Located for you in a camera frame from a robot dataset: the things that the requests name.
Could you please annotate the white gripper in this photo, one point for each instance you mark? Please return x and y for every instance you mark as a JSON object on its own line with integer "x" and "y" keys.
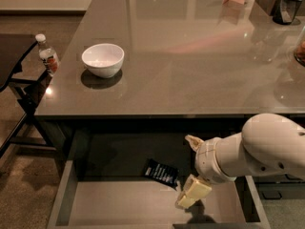
{"x": 205, "y": 161}

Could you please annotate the dark blue rxbar wrapper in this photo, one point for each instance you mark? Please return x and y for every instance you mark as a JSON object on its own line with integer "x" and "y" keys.
{"x": 161, "y": 173}

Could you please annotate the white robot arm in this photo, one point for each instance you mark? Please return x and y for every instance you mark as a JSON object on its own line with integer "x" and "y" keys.
{"x": 269, "y": 144}

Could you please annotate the grey open top drawer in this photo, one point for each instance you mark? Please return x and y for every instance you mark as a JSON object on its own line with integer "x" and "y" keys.
{"x": 103, "y": 187}

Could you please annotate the grey lower side drawers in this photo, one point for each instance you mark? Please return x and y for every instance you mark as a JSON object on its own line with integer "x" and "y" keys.
{"x": 280, "y": 187}

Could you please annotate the white ceramic bowl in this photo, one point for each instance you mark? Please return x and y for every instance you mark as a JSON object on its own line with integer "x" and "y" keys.
{"x": 104, "y": 60}

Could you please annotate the glass jar with snacks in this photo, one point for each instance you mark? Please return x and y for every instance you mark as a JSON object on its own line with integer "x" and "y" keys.
{"x": 299, "y": 51}

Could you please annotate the clear plastic water bottle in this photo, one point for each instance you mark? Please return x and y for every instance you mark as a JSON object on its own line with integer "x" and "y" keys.
{"x": 47, "y": 54}

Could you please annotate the black utensil holder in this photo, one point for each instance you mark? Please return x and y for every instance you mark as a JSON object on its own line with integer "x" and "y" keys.
{"x": 285, "y": 11}

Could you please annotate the dark folding chair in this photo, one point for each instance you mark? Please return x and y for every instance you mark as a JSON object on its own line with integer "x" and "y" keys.
{"x": 13, "y": 50}

